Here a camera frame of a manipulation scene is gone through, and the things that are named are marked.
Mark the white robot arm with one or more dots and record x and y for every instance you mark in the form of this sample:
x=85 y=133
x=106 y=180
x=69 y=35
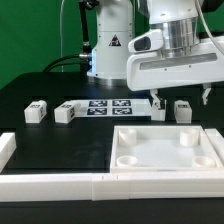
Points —
x=120 y=21

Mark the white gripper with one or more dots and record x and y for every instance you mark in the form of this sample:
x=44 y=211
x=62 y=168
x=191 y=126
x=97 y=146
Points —
x=150 y=71

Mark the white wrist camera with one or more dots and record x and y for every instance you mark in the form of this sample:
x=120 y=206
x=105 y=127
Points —
x=149 y=41

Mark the white U-shaped fence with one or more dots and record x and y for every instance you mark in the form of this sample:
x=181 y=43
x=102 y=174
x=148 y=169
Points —
x=110 y=186

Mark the white square tabletop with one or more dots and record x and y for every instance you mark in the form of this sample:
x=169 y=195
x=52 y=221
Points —
x=162 y=148

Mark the white marker sheet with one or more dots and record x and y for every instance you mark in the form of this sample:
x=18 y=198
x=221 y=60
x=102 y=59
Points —
x=112 y=107

